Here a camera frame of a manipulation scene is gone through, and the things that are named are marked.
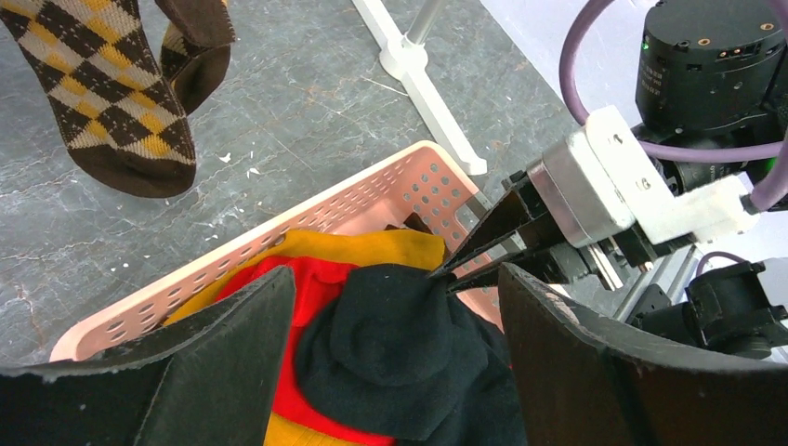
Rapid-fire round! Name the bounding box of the pink perforated plastic basket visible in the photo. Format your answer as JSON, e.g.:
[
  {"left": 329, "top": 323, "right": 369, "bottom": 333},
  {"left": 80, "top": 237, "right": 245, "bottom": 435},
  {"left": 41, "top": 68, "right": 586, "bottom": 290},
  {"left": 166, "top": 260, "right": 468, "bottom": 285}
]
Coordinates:
[{"left": 49, "top": 141, "right": 491, "bottom": 361}]

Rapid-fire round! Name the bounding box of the black sock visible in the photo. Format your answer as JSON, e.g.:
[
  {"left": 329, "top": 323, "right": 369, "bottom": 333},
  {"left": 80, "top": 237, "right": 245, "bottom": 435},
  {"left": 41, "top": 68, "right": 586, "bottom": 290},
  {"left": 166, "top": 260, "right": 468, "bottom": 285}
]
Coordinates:
[{"left": 299, "top": 264, "right": 526, "bottom": 445}]

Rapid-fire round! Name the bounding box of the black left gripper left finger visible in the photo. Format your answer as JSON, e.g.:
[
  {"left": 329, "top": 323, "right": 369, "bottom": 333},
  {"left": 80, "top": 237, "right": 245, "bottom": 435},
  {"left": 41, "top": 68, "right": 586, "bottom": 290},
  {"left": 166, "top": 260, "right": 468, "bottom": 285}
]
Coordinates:
[{"left": 1, "top": 267, "right": 296, "bottom": 445}]

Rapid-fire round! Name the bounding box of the red cloth in basket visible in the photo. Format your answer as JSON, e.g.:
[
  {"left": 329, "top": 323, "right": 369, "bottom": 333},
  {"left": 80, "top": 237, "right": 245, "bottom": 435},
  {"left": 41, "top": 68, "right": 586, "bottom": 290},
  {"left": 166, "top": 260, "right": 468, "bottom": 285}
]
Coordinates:
[{"left": 214, "top": 256, "right": 397, "bottom": 445}]

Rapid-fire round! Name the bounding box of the argyle brown yellow sock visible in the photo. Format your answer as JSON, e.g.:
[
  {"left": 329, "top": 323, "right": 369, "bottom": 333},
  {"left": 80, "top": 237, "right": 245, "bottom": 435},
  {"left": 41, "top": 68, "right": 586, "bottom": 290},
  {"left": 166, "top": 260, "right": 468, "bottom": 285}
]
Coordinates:
[{"left": 1, "top": 0, "right": 196, "bottom": 198}]

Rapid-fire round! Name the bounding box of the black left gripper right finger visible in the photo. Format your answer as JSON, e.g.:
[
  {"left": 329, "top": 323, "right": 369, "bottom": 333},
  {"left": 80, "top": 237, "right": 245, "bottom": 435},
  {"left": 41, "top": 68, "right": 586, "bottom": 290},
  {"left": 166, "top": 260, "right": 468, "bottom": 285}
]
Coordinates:
[{"left": 498, "top": 263, "right": 787, "bottom": 445}]

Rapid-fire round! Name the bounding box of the white metal drying rack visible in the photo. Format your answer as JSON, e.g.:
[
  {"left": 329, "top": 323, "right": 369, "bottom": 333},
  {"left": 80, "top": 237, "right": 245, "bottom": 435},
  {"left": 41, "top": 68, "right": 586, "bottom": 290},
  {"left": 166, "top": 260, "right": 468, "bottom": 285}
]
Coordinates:
[{"left": 353, "top": 0, "right": 488, "bottom": 176}]

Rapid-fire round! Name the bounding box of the yellow cloth in basket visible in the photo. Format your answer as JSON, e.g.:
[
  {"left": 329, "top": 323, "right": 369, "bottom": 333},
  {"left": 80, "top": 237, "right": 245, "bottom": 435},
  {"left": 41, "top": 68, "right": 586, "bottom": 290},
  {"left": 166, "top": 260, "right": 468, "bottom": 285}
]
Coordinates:
[{"left": 164, "top": 229, "right": 447, "bottom": 326}]

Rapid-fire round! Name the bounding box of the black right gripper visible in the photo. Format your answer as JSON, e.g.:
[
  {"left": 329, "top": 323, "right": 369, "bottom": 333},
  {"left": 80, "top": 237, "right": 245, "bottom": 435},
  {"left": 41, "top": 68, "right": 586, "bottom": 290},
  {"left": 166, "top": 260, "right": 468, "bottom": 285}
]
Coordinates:
[{"left": 429, "top": 171, "right": 697, "bottom": 295}]

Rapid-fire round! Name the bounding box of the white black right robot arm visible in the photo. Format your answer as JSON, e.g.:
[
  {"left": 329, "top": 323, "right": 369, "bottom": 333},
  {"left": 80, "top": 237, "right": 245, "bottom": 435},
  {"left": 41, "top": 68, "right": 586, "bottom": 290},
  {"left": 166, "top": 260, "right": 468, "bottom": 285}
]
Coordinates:
[{"left": 434, "top": 1, "right": 787, "bottom": 290}]

